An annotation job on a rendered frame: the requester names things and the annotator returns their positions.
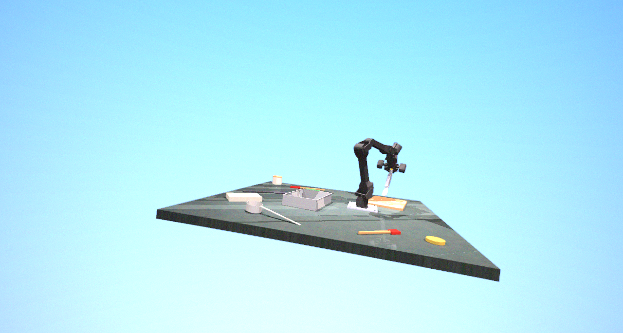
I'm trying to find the yellow flat disc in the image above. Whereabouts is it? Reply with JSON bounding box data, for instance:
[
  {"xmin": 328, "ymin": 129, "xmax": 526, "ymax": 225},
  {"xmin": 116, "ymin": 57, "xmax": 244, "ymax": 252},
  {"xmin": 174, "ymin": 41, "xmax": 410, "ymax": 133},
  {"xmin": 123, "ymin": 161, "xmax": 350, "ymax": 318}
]
[{"xmin": 426, "ymin": 236, "xmax": 445, "ymax": 245}]

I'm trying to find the white measuring scoop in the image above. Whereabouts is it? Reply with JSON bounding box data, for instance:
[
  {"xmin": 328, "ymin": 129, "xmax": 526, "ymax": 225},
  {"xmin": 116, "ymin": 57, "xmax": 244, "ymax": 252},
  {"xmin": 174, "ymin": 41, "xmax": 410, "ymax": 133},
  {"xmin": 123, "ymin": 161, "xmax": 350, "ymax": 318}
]
[{"xmin": 246, "ymin": 201, "xmax": 301, "ymax": 225}]

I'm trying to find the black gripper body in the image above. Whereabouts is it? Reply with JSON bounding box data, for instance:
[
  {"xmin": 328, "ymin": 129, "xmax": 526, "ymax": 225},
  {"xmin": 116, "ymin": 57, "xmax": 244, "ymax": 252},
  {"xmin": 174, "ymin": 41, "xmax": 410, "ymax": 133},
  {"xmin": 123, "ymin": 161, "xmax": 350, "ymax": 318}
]
[{"xmin": 377, "ymin": 160, "xmax": 406, "ymax": 173}]

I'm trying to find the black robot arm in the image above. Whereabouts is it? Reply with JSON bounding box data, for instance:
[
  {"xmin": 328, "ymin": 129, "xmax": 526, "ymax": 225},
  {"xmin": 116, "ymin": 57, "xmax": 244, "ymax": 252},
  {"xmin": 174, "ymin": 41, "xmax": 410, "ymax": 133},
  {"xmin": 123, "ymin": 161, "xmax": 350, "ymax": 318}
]
[{"xmin": 353, "ymin": 138, "xmax": 403, "ymax": 209}]

